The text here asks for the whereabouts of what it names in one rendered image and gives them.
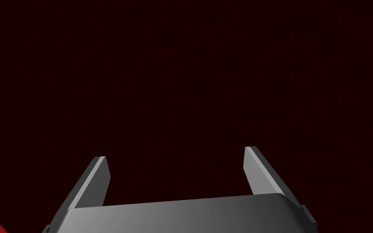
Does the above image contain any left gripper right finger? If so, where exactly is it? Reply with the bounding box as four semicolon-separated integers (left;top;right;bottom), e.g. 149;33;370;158
243;146;302;208

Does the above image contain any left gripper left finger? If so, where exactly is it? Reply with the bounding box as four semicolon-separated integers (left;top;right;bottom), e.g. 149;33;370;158
58;156;111;215

